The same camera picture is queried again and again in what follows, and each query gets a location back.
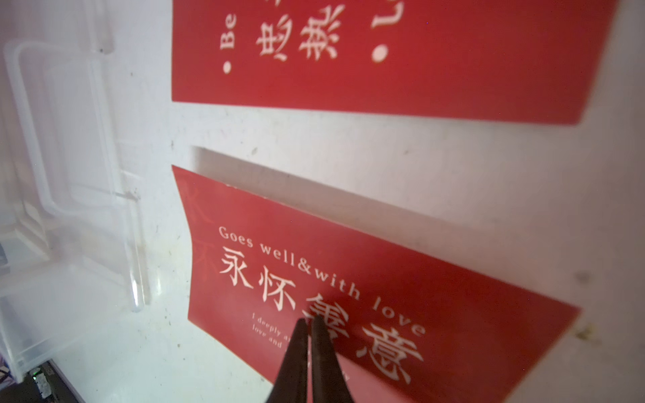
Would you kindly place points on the red postcard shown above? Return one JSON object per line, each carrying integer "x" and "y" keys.
{"x": 406, "y": 326}
{"x": 508, "y": 61}

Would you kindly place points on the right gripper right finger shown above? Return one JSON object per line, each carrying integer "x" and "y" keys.
{"x": 328, "y": 383}

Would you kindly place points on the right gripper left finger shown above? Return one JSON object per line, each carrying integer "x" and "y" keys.
{"x": 291, "y": 383}

